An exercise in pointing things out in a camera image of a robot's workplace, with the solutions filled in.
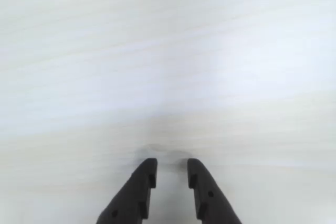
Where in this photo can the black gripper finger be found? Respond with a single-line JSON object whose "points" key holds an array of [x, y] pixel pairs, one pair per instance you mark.
{"points": [[132, 195], [210, 195]]}

